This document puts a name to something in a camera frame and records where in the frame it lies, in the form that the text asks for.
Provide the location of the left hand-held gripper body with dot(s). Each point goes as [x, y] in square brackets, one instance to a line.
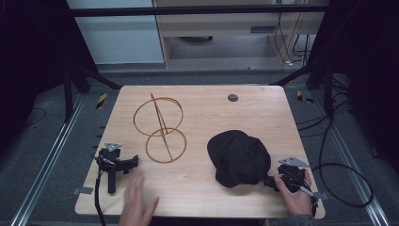
[111, 160]

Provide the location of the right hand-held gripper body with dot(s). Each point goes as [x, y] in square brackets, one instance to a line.
[291, 175]

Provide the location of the black cap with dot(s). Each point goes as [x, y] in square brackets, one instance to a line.
[240, 158]

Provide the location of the person's right hand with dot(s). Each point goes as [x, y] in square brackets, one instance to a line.
[298, 202]

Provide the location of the person's left hand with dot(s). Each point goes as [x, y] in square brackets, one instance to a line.
[136, 204]

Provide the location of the grey tape piece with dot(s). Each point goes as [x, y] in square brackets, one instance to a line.
[83, 190]
[321, 196]

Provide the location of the yellow black striped tape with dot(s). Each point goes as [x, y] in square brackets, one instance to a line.
[303, 97]
[101, 100]

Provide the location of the black metal stand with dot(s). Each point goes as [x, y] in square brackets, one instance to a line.
[67, 94]
[326, 84]

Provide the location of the grey table grommet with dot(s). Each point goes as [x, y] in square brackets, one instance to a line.
[233, 97]

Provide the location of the white cabinet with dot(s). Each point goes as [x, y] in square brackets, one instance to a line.
[119, 34]

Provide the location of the light wooden desk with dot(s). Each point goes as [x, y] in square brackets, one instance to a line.
[219, 25]

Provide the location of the metal floor rail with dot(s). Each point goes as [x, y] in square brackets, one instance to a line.
[47, 160]
[354, 169]

